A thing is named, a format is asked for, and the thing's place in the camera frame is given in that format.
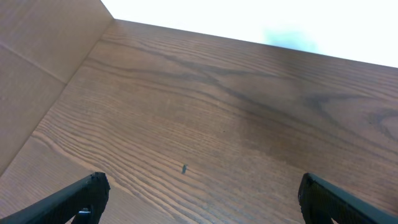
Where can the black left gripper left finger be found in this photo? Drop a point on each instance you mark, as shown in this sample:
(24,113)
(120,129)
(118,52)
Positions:
(81,202)

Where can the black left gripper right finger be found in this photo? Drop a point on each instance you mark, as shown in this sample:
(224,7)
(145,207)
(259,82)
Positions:
(323,202)

